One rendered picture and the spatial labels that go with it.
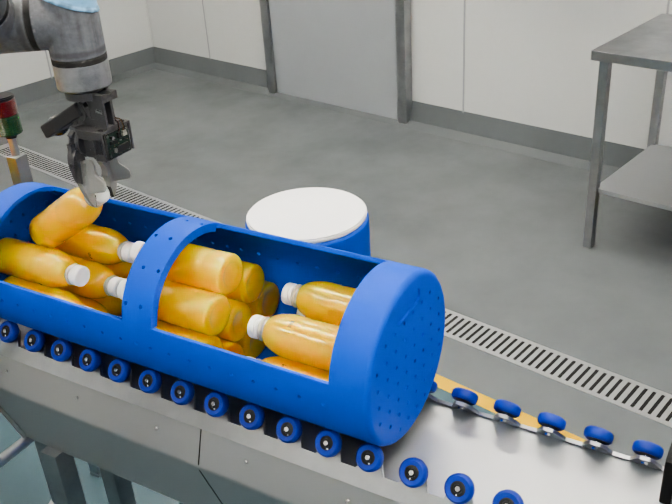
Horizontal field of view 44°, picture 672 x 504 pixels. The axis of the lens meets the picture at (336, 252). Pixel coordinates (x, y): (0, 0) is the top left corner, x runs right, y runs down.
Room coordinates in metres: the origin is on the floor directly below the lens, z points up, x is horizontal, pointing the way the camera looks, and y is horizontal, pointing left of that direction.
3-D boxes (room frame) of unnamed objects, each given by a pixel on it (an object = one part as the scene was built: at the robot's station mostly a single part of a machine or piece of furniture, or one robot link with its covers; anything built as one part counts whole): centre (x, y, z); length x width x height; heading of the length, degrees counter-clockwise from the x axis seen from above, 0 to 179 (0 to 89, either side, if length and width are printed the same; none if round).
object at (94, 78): (1.38, 0.40, 1.49); 0.10 x 0.09 x 0.05; 148
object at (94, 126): (1.37, 0.39, 1.41); 0.09 x 0.08 x 0.12; 58
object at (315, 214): (1.73, 0.06, 1.03); 0.28 x 0.28 x 0.01
